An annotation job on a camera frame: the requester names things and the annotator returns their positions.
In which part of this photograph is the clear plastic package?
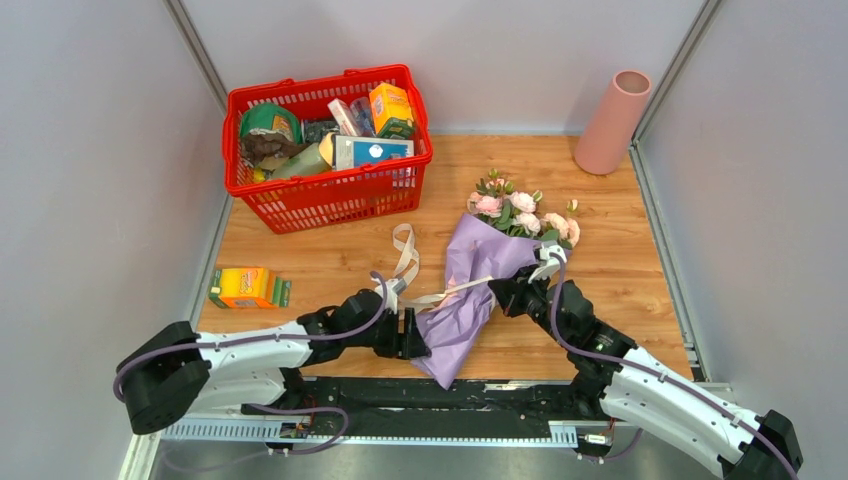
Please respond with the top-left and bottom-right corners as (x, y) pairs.
(349, 97), (376, 137)

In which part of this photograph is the brown snack bag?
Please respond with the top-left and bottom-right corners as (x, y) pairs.
(240, 129), (308, 170)

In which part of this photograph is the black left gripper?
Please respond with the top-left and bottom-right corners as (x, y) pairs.
(345, 306), (432, 360)

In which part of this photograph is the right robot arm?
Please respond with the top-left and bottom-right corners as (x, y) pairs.
(488, 272), (803, 479)

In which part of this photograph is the orange juice box on table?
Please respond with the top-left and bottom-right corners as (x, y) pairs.
(207, 267), (291, 309)

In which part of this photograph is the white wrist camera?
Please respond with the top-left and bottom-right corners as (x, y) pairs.
(371, 275), (408, 314)
(528, 240), (567, 282)

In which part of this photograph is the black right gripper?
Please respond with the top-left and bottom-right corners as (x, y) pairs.
(487, 265), (570, 349)

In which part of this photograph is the orange box in basket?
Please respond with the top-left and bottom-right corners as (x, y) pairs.
(369, 82), (416, 140)

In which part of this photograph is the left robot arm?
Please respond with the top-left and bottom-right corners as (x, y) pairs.
(113, 289), (430, 435)

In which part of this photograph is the cream ribbon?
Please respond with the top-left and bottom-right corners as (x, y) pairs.
(392, 223), (493, 313)

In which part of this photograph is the green snack bag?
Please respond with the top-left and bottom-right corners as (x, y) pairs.
(239, 103), (302, 144)

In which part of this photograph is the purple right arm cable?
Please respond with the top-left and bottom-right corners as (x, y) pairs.
(548, 251), (800, 480)

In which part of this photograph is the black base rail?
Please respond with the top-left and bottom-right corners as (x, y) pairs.
(269, 377), (610, 441)

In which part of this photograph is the dark patterned packet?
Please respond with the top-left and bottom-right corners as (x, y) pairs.
(301, 119), (340, 143)

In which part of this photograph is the purple flower bouquet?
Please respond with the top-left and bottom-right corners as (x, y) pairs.
(415, 170), (581, 389)

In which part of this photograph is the red plastic shopping basket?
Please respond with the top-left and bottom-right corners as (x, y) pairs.
(221, 64), (433, 234)

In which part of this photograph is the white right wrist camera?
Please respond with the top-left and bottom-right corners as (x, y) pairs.
(528, 240), (567, 282)

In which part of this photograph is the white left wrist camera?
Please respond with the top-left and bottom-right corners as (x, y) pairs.
(371, 275), (408, 314)

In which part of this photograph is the pink white small box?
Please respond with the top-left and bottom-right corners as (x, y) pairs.
(328, 98), (363, 137)

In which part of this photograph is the green bottle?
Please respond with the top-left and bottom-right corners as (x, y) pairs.
(269, 143), (334, 180)

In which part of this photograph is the pink cylindrical vase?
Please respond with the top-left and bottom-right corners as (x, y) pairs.
(574, 70), (653, 175)

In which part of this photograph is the blue white carton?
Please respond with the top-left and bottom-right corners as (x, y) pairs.
(332, 135), (415, 171)

